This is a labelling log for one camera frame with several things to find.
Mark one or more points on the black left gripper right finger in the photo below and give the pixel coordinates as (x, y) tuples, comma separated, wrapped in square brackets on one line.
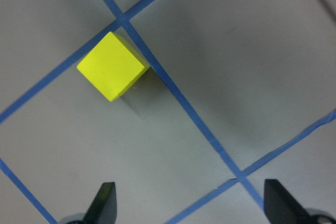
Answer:
[(281, 207)]

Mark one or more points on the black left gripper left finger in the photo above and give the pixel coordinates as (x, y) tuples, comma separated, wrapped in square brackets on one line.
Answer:
[(103, 208)]

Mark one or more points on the yellow cube block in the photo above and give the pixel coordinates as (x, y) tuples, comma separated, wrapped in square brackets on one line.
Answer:
[(112, 66)]

